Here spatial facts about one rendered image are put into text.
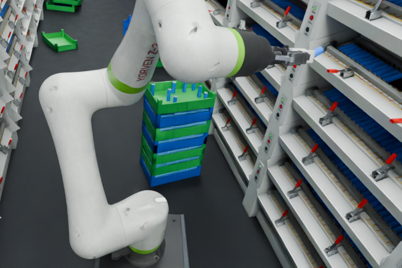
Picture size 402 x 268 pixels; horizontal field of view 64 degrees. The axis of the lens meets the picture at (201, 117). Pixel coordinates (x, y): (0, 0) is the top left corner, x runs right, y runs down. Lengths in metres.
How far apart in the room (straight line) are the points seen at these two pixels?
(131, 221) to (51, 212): 0.81
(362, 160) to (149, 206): 0.67
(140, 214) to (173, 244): 0.28
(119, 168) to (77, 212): 0.98
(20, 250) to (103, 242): 0.72
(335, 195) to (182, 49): 0.88
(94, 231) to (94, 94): 0.37
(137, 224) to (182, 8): 0.65
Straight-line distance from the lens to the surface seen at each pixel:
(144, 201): 1.03
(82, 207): 0.96
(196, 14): 0.55
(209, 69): 0.53
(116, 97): 0.93
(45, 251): 1.64
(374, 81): 1.11
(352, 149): 1.15
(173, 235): 1.26
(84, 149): 0.92
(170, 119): 1.56
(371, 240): 1.18
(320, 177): 1.29
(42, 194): 1.84
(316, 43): 1.26
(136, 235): 1.02
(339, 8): 1.17
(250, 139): 1.68
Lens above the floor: 1.34
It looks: 34 degrees down
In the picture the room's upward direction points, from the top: 10 degrees clockwise
